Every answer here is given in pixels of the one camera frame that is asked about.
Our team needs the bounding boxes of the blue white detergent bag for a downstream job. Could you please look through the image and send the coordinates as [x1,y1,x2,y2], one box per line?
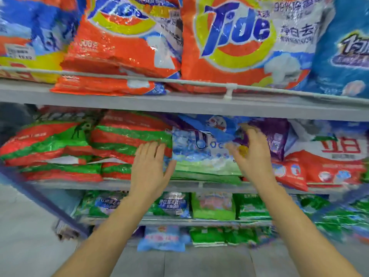
[297,0,369,98]

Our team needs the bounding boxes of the green white-blue detergent bag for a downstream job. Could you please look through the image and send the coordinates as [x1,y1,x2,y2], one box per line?
[164,128,243,185]

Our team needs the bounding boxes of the green white detergent bag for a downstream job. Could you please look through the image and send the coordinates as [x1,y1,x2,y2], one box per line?
[234,194,273,221]

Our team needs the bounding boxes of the purple detergent bag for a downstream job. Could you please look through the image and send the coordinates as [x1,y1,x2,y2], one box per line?
[239,118,292,162]

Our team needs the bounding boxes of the green blue detergent bag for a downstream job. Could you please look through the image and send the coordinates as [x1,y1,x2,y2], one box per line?
[151,192,191,219]
[75,190,129,219]

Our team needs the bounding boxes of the person's left forearm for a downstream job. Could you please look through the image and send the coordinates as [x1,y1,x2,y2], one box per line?
[53,196,153,277]

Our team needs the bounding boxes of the person's left hand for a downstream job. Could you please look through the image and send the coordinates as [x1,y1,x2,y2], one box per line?
[128,141,177,204]

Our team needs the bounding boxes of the orange blue detergent bag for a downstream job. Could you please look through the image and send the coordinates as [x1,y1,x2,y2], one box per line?
[50,75,169,96]
[0,0,83,84]

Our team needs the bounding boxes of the person's right hand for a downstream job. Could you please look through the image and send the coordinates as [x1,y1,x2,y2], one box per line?
[224,125,279,190]

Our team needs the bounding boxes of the red green detergent bag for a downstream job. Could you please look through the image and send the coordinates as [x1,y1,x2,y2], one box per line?
[0,121,103,182]
[91,111,173,181]

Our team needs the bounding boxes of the person's right forearm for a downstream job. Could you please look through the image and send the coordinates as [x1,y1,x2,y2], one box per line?
[255,183,361,277]

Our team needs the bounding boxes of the grey blue-framed shelf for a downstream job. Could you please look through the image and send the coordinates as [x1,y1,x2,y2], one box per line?
[0,66,369,243]

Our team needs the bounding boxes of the orange yellow-swirl detergent bag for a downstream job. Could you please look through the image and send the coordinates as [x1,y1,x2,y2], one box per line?
[168,0,336,94]
[60,0,184,80]

